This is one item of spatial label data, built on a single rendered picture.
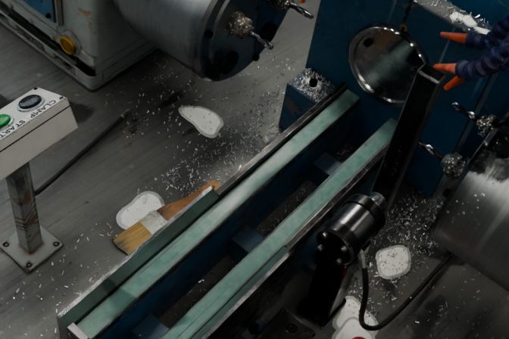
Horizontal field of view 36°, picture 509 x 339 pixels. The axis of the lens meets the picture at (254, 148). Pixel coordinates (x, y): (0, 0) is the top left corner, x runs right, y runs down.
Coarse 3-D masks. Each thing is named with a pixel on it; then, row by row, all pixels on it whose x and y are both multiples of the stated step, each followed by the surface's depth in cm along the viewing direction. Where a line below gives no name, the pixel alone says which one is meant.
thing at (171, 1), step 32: (128, 0) 120; (160, 0) 115; (192, 0) 112; (224, 0) 113; (256, 0) 120; (288, 0) 121; (160, 32) 119; (192, 32) 114; (224, 32) 118; (256, 32) 126; (192, 64) 119; (224, 64) 123
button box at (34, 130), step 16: (48, 96) 103; (0, 112) 102; (16, 112) 101; (32, 112) 100; (48, 112) 100; (64, 112) 102; (0, 128) 98; (16, 128) 97; (32, 128) 99; (48, 128) 101; (64, 128) 103; (0, 144) 96; (16, 144) 97; (32, 144) 99; (48, 144) 101; (0, 160) 96; (16, 160) 98; (0, 176) 97
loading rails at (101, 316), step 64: (320, 128) 125; (384, 128) 127; (256, 192) 116; (320, 192) 117; (128, 256) 104; (192, 256) 109; (256, 256) 108; (64, 320) 97; (128, 320) 104; (192, 320) 101; (256, 320) 113
